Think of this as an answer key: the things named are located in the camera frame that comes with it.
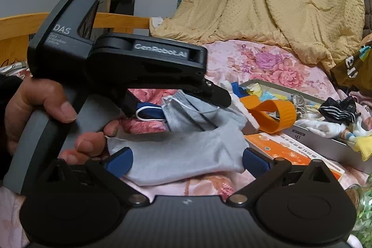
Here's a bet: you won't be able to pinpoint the orange carton box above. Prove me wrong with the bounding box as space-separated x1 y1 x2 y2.
244 132 346 182

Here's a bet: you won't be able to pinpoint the grey knotted cloth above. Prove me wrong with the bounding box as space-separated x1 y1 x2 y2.
291 93 310 110

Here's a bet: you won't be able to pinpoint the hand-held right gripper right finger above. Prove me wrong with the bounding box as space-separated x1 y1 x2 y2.
227 148 335 205

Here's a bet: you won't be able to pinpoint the orange rubber strap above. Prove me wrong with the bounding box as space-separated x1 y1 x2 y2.
240 96 297 135

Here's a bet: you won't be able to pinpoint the grey box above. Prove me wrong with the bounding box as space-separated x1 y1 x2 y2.
238 79 372 174

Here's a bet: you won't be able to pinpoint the glass jar with green bits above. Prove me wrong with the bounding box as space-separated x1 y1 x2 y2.
346 182 372 248

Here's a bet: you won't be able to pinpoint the white sock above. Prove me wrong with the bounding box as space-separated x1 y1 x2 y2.
296 117 346 138

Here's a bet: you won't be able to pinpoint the person's left forearm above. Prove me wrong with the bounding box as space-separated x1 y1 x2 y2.
0 74 24 182

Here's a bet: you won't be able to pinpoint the beige dotted blanket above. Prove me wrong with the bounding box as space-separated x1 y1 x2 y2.
149 0 367 71

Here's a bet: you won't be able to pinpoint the brown quilted blanket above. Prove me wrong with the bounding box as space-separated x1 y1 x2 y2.
360 0 372 33

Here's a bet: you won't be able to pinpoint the black striped sock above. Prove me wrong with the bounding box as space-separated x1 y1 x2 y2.
318 96 358 125

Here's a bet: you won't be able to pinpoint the pale grey cloth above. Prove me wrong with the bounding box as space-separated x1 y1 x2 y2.
105 123 250 186

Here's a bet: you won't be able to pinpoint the wooden bed frame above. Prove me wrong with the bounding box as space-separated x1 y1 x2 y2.
0 12 150 65

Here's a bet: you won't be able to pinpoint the dark wooden door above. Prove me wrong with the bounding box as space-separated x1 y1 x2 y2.
97 0 136 33

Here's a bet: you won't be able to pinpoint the brown colourful garment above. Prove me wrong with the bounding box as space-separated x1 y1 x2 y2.
330 45 372 92

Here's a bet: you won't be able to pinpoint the yellow sock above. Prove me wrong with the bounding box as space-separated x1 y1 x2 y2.
353 135 372 161

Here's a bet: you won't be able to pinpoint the pink floral bed sheet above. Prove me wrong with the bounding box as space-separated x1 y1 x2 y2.
0 39 372 248

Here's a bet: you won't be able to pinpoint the person's left hand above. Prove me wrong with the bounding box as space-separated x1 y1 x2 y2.
4 78 120 163

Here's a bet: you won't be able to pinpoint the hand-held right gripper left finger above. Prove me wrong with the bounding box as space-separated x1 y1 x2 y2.
38 147 149 205

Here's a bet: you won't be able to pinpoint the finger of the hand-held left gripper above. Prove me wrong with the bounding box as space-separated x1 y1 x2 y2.
123 89 166 121
179 78 232 109

